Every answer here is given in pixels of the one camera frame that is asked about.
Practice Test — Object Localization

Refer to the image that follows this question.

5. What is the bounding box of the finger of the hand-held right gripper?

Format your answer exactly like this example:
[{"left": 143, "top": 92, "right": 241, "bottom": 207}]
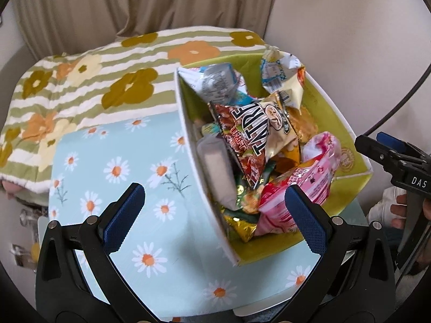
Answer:
[
  {"left": 354, "top": 135, "right": 421, "bottom": 175},
  {"left": 376, "top": 132, "right": 431, "bottom": 165}
]

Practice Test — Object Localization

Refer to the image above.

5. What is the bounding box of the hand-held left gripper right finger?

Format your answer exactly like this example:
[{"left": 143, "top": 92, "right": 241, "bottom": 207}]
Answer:
[{"left": 273, "top": 184, "right": 396, "bottom": 323}]

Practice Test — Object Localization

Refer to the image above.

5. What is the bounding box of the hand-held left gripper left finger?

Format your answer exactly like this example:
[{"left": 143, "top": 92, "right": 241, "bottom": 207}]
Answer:
[{"left": 35, "top": 182, "right": 159, "bottom": 323}]

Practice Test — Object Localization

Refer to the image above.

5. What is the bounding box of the green storage box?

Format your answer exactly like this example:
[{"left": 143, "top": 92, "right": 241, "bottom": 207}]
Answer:
[{"left": 175, "top": 52, "right": 374, "bottom": 266}]

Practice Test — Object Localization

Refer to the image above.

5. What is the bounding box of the pile of snack packets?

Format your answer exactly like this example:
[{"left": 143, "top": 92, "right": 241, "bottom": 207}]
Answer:
[{"left": 178, "top": 49, "right": 342, "bottom": 243}]

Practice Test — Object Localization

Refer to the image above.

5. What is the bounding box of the person's right hand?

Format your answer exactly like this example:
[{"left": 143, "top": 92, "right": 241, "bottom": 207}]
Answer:
[{"left": 390, "top": 192, "right": 431, "bottom": 230}]

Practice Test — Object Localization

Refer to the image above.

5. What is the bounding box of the daisy blue tablecloth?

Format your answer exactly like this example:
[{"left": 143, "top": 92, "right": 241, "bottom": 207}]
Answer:
[{"left": 47, "top": 113, "right": 324, "bottom": 320}]

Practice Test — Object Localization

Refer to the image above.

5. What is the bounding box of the pink cloth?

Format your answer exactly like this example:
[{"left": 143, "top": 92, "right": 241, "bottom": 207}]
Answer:
[{"left": 0, "top": 180, "right": 26, "bottom": 199}]

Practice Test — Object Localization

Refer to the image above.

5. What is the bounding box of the flower striped blanket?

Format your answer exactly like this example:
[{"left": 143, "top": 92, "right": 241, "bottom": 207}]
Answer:
[{"left": 0, "top": 25, "right": 270, "bottom": 194}]

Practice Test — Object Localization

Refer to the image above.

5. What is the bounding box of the beige curtain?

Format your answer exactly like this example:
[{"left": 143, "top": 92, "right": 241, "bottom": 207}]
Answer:
[{"left": 13, "top": 0, "right": 280, "bottom": 41}]

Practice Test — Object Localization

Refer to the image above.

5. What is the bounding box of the black cable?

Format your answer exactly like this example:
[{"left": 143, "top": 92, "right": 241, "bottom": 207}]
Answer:
[{"left": 364, "top": 71, "right": 431, "bottom": 138}]

